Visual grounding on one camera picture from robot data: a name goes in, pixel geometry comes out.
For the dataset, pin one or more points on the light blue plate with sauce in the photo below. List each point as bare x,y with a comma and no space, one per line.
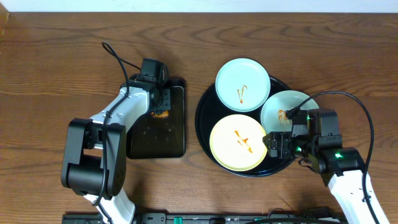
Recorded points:
243,85

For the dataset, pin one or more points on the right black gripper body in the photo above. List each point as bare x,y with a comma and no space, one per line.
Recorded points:
290,145

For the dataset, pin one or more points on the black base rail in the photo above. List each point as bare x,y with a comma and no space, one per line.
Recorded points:
273,216

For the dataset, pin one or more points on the orange sponge with green pad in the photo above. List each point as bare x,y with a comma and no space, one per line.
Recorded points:
160,114

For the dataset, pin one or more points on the yellow plate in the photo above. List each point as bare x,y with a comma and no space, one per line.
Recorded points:
236,142

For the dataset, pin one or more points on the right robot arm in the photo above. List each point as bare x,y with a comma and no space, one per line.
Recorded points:
341,169

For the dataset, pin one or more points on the pale green plate with sauce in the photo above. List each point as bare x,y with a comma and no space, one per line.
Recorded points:
273,116

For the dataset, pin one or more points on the black rectangular water tray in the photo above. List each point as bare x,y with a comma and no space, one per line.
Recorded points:
160,138

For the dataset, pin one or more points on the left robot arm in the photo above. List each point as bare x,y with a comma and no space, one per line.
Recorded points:
94,159

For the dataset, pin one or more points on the round black serving tray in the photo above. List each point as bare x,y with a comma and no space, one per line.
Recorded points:
209,111

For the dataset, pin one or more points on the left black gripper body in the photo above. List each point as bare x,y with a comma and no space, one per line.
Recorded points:
161,102

